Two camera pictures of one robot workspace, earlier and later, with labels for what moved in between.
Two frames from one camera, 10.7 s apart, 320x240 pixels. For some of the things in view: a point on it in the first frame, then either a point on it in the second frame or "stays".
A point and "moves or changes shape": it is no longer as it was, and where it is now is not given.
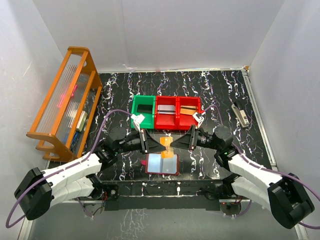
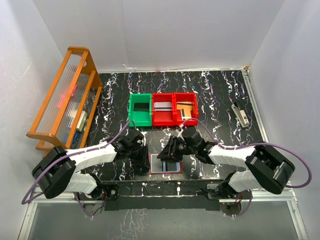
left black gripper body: [144, 141] -> [139, 155]
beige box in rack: [81, 121] stays
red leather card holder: [155, 164] stays
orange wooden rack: [65, 119] stays
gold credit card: [188, 110] moves or changes shape
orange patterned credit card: [167, 141] moves or changes shape
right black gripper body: [193, 138] -> [173, 149]
